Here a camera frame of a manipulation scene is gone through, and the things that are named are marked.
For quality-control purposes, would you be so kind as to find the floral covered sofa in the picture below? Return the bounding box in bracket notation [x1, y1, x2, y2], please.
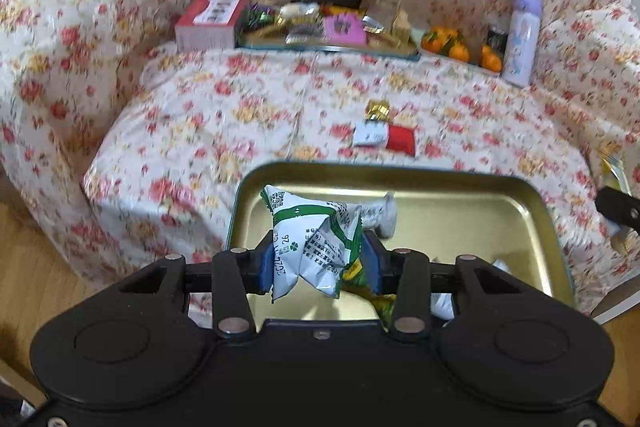
[0, 0, 640, 314]

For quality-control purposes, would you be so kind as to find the gold tin tray teal rim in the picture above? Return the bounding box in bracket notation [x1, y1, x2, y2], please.
[226, 161, 576, 324]

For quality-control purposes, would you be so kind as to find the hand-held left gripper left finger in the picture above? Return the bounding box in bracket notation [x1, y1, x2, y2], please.
[116, 231, 276, 338]

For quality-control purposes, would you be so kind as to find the white red print snack packet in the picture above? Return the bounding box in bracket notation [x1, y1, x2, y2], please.
[352, 121, 390, 149]

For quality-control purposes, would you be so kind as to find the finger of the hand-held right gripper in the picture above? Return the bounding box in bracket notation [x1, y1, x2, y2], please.
[595, 186, 640, 234]

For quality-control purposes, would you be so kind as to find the pile of mandarin oranges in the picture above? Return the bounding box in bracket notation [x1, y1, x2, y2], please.
[420, 25, 503, 73]

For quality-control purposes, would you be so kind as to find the white purple thermos bottle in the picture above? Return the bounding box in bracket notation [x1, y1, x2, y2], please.
[501, 0, 544, 88]

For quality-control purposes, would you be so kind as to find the white foil snack packet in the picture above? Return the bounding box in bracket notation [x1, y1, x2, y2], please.
[360, 191, 399, 239]

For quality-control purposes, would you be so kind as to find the red white box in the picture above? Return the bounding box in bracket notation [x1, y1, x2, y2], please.
[174, 0, 251, 53]

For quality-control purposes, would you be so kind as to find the brown paper packet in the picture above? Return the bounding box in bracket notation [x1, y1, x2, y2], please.
[389, 9, 414, 44]

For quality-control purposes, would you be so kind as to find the dark drink can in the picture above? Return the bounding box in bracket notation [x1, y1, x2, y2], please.
[487, 24, 509, 58]

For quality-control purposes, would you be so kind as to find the teal tin tray with snacks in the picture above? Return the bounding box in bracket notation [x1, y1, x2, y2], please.
[234, 3, 421, 62]

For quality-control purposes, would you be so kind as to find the white green snack packet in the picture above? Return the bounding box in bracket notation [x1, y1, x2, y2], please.
[260, 184, 364, 304]

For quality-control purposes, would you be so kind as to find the white grey snack packet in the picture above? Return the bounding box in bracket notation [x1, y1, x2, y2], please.
[430, 258, 511, 321]

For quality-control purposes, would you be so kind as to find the pink snack packet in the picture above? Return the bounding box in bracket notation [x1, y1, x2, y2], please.
[322, 14, 369, 46]

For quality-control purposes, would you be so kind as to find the gold wrapped candy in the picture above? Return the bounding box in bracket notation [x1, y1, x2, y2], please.
[363, 100, 392, 122]

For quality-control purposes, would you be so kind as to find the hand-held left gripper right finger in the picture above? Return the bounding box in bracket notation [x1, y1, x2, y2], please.
[363, 231, 521, 342]

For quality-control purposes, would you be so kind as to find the heap of assorted snack packets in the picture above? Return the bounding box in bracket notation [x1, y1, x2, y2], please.
[238, 0, 416, 51]

